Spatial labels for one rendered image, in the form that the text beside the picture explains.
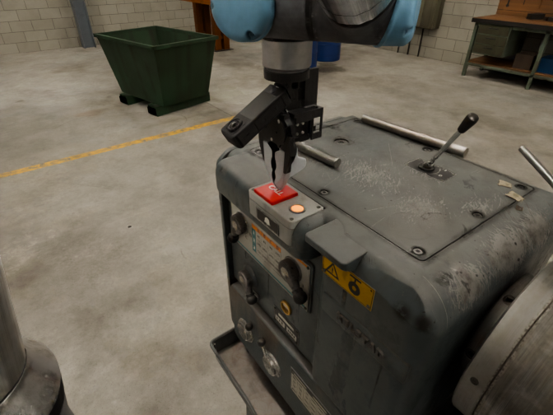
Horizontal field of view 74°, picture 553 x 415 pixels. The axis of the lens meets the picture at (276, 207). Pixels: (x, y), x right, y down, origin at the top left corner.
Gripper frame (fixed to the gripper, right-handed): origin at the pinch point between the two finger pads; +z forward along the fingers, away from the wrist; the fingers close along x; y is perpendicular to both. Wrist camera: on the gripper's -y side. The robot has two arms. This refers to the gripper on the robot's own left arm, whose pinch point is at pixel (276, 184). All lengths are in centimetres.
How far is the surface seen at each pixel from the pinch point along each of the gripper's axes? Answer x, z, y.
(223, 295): 91, 128, 28
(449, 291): -32.4, 3.4, 5.6
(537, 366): -44.1, 9.8, 9.8
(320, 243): -15.6, 1.9, -2.9
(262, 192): 0.9, 1.2, -2.5
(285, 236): -7.6, 5.5, -3.6
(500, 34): 243, 62, 597
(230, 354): 21, 74, -4
